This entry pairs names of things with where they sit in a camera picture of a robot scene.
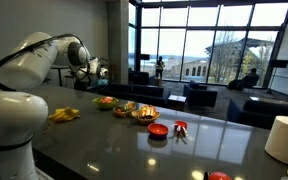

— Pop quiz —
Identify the yellow knit bag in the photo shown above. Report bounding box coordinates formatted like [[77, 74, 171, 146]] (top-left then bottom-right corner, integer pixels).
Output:
[[48, 106, 81, 124]]

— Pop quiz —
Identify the green bowl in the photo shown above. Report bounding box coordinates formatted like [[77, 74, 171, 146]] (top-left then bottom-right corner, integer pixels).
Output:
[[92, 95, 120, 111]]

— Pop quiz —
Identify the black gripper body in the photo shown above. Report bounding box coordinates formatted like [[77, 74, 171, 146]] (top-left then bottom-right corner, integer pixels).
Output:
[[74, 77, 100, 92]]

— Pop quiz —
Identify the red emergency stop button box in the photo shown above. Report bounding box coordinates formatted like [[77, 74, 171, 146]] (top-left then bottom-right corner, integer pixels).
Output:
[[203, 171, 232, 180]]

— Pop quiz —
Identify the navy armchair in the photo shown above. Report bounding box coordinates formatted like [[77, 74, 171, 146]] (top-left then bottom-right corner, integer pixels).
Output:
[[182, 79, 219, 109]]

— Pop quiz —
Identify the red measuring cup set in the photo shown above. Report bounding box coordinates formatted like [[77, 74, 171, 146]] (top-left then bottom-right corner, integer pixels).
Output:
[[172, 120, 190, 138]]

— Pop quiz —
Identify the person seated in lounge chair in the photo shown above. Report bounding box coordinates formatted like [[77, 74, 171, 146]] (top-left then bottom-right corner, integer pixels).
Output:
[[240, 67, 260, 89]]

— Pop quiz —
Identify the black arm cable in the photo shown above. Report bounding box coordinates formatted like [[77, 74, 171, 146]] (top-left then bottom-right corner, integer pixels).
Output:
[[0, 33, 86, 93]]

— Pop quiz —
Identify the tall dark bar table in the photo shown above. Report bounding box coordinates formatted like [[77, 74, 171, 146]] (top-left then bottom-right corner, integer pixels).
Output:
[[50, 64, 71, 88]]

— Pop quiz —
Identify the small navy lounge chair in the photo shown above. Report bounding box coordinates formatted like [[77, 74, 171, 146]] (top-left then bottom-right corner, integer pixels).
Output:
[[227, 74, 260, 92]]

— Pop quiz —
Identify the wicker basket with corn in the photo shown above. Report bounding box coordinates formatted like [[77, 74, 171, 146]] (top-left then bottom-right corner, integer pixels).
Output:
[[130, 104, 162, 126]]

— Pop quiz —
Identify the red bowl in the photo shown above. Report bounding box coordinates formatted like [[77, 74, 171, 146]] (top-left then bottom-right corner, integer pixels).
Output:
[[147, 122, 170, 140]]

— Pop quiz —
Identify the long navy sofa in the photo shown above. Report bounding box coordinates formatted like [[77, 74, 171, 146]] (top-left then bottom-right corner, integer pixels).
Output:
[[97, 83, 172, 108]]

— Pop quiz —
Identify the white mug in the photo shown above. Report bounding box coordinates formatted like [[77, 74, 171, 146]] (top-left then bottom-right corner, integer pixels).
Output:
[[264, 115, 288, 168]]

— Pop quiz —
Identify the orange plush toy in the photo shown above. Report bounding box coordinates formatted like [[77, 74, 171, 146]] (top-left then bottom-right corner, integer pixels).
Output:
[[98, 96, 115, 104]]

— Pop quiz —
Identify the black speaker on stand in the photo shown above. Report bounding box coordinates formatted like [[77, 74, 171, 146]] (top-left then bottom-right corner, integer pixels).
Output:
[[139, 53, 151, 73]]

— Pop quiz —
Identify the wicker basket with fruit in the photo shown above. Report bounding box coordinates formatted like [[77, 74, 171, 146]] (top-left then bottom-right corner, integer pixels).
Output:
[[112, 101, 137, 119]]

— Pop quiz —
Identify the green toy vegetable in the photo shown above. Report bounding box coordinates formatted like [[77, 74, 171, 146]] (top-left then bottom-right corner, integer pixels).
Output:
[[118, 104, 131, 113]]

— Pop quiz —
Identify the navy two seat sofa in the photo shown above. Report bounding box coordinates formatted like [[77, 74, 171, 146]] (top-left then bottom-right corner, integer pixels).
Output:
[[226, 97, 288, 130]]

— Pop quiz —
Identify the white top side table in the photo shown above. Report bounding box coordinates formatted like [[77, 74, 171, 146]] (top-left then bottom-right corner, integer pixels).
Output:
[[167, 94, 187, 112]]

